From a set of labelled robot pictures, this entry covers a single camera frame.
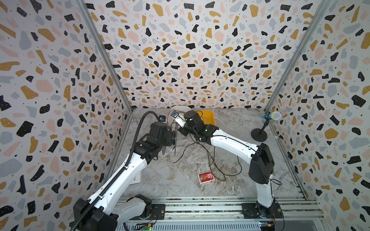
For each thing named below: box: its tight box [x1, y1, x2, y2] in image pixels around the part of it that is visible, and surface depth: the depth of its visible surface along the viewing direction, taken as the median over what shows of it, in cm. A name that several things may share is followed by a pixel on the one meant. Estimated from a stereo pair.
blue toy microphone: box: [261, 111, 282, 121], surface depth 86 cm
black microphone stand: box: [251, 118, 272, 142], surface depth 108 cm
